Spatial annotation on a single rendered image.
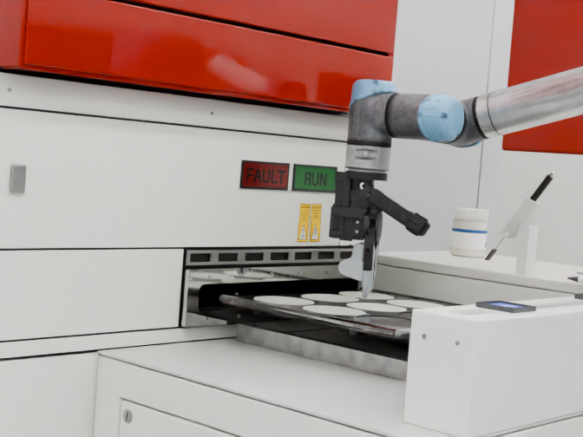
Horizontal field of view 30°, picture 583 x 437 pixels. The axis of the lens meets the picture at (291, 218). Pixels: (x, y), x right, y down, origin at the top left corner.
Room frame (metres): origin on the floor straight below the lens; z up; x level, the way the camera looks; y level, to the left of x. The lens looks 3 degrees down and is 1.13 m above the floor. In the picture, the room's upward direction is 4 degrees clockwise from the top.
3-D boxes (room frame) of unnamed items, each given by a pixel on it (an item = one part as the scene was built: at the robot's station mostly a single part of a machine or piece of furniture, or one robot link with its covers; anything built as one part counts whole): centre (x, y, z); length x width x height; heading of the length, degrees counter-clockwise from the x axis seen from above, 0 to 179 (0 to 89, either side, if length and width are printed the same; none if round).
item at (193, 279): (1.91, 0.01, 0.89); 0.44 x 0.02 x 0.10; 137
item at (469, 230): (2.18, -0.36, 1.01); 0.07 x 0.07 x 0.10
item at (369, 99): (1.84, -0.12, 1.22); 0.09 x 0.08 x 0.11; 56
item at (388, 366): (1.65, -0.11, 0.84); 0.50 x 0.02 x 0.03; 47
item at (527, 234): (1.89, -0.40, 1.03); 0.06 x 0.04 x 0.13; 47
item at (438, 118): (1.80, -0.21, 1.22); 0.11 x 0.11 x 0.08; 56
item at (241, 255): (1.92, 0.02, 0.96); 0.44 x 0.01 x 0.02; 137
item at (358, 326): (1.65, -0.03, 0.90); 0.37 x 0.01 x 0.01; 47
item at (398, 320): (1.78, -0.15, 0.90); 0.34 x 0.34 x 0.01; 47
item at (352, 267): (1.83, -0.11, 0.95); 0.06 x 0.03 x 0.09; 79
